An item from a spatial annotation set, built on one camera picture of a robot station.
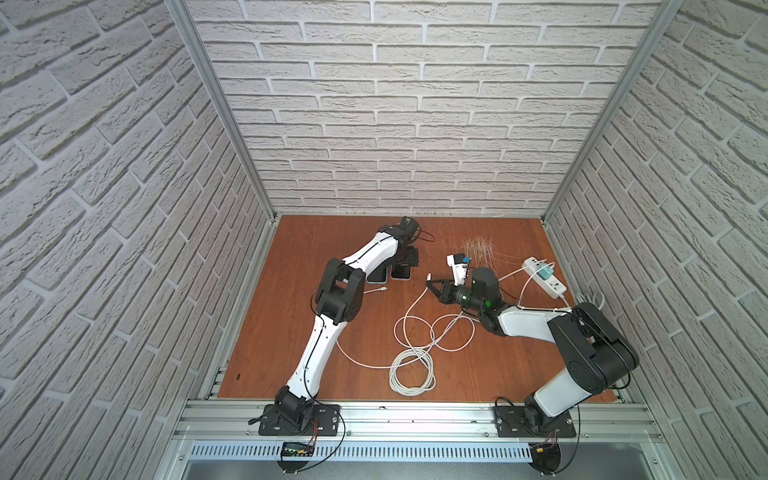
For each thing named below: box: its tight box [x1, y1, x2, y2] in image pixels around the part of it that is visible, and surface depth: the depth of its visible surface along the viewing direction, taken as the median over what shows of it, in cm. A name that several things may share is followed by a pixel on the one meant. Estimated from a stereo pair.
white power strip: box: [522, 257, 567, 299], surface depth 99 cm
